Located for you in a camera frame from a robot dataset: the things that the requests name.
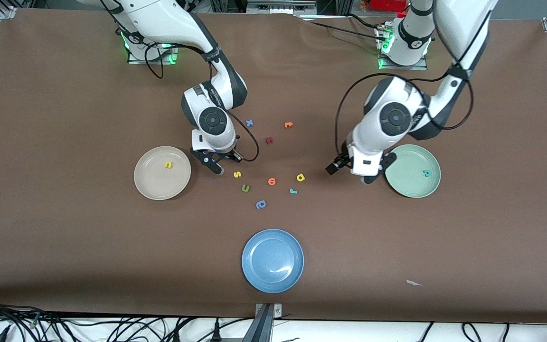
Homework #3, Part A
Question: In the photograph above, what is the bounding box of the black floor cable tangle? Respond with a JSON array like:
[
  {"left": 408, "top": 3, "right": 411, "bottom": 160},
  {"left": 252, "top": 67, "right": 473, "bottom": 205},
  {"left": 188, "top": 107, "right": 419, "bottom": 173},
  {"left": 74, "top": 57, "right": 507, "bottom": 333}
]
[{"left": 0, "top": 297, "right": 255, "bottom": 342}]

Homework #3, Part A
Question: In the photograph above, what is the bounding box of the metal table edge bracket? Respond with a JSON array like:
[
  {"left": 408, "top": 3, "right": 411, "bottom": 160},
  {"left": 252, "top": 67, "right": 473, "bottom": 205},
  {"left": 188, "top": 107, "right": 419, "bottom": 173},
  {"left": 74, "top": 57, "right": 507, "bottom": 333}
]
[{"left": 240, "top": 303, "right": 283, "bottom": 342}]

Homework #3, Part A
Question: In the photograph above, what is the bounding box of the beige brown plate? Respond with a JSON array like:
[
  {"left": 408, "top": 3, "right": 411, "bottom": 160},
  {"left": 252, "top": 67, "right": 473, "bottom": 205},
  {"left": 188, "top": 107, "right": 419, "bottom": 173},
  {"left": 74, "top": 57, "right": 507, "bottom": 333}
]
[{"left": 133, "top": 145, "right": 192, "bottom": 201}]

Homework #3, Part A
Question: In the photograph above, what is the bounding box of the brown table cover sheet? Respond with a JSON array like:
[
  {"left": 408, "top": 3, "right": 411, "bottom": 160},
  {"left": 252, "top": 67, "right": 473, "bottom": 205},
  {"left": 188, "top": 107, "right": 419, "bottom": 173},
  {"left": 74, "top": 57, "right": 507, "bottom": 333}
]
[{"left": 0, "top": 7, "right": 547, "bottom": 324}]

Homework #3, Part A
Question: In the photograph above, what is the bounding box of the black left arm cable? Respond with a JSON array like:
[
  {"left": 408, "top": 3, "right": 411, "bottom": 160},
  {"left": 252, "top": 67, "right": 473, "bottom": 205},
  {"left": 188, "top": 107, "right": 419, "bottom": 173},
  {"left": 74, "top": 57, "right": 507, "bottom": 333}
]
[{"left": 335, "top": 0, "right": 474, "bottom": 157}]

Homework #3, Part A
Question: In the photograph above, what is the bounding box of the black base cable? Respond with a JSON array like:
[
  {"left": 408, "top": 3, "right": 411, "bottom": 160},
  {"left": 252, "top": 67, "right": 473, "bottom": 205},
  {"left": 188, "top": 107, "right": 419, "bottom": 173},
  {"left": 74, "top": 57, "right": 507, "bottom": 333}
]
[
  {"left": 347, "top": 13, "right": 390, "bottom": 31},
  {"left": 302, "top": 19, "right": 382, "bottom": 40}
]

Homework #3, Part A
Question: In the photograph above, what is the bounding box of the pale green plate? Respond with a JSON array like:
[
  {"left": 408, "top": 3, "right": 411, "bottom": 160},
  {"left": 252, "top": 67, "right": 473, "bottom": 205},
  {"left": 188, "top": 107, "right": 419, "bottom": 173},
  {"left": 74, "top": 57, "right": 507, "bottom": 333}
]
[{"left": 386, "top": 144, "right": 442, "bottom": 199}]

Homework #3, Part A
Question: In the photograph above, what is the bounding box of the grey metal device box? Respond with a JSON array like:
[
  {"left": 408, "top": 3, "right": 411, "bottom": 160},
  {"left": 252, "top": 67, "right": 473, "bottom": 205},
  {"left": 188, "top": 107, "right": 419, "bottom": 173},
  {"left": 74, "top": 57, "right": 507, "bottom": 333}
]
[{"left": 246, "top": 0, "right": 317, "bottom": 15}]

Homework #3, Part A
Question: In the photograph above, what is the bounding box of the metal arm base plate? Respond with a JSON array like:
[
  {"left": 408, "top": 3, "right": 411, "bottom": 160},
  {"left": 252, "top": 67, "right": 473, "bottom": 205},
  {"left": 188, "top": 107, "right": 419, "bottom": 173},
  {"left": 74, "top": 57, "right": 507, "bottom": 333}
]
[
  {"left": 377, "top": 26, "right": 429, "bottom": 71},
  {"left": 127, "top": 36, "right": 179, "bottom": 65}
]

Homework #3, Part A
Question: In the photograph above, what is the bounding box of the blue plate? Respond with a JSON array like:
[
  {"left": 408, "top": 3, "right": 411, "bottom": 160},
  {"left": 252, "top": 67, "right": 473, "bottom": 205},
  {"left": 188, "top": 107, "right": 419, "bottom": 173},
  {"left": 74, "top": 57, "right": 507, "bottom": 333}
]
[{"left": 241, "top": 228, "right": 305, "bottom": 294}]

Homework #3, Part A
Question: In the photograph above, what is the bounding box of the red box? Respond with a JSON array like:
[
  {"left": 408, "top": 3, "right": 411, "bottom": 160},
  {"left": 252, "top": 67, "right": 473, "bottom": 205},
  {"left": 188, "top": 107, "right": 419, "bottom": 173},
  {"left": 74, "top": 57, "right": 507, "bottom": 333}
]
[{"left": 368, "top": 0, "right": 409, "bottom": 12}]

